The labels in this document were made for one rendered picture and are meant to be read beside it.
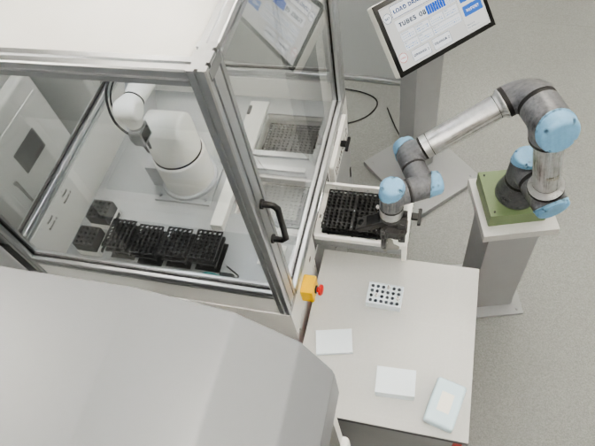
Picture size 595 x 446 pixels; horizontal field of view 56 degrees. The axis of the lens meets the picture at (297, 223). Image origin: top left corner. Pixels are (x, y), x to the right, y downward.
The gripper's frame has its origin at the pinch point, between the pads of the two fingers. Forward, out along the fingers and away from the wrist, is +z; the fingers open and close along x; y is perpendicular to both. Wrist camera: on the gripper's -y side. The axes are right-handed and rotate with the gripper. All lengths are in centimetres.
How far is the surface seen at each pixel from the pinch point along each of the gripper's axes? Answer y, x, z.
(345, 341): -9.2, -30.9, 16.7
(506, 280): 52, 26, 66
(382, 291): 0.9, -10.5, 16.2
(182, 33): -37, -16, -102
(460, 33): 19, 106, -3
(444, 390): 25, -43, 13
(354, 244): -11.2, 2.8, 8.0
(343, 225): -16.5, 10.8, 8.5
